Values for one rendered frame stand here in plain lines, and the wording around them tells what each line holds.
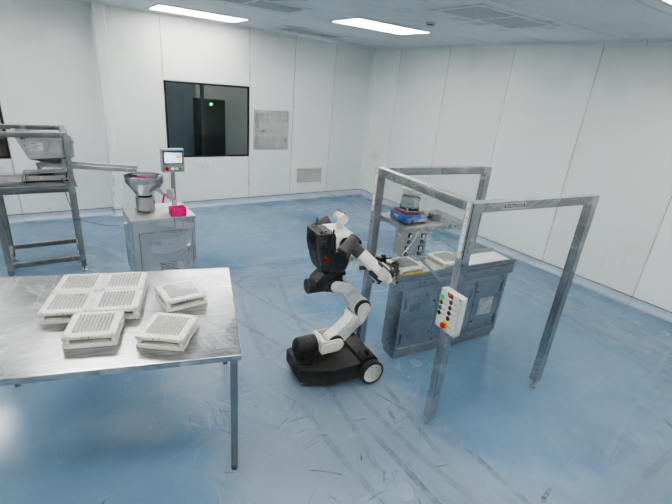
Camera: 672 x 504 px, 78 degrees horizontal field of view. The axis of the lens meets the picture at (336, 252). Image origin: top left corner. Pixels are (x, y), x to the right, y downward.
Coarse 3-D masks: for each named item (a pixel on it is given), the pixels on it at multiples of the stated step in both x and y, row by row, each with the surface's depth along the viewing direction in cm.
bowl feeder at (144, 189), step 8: (128, 176) 430; (136, 176) 443; (144, 176) 447; (152, 176) 448; (160, 176) 442; (128, 184) 418; (136, 184) 415; (144, 184) 417; (152, 184) 422; (136, 192) 426; (144, 192) 426; (152, 192) 432; (168, 192) 442; (136, 200) 432; (144, 200) 430; (152, 200) 437; (136, 208) 438; (144, 208) 434; (152, 208) 439
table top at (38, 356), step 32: (0, 288) 257; (32, 288) 261; (224, 288) 282; (0, 320) 226; (32, 320) 229; (128, 320) 237; (224, 320) 245; (0, 352) 202; (32, 352) 204; (64, 352) 206; (96, 352) 208; (128, 352) 210; (160, 352) 212; (192, 352) 215; (224, 352) 217; (0, 384) 186
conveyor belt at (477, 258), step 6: (486, 252) 398; (492, 252) 400; (474, 258) 381; (480, 258) 382; (486, 258) 384; (492, 258) 385; (498, 258) 386; (504, 258) 388; (498, 264) 374; (426, 270) 346
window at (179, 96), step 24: (168, 96) 643; (192, 96) 662; (216, 96) 682; (240, 96) 704; (168, 120) 655; (192, 120) 675; (216, 120) 696; (240, 120) 718; (168, 144) 667; (192, 144) 688; (216, 144) 710; (240, 144) 733
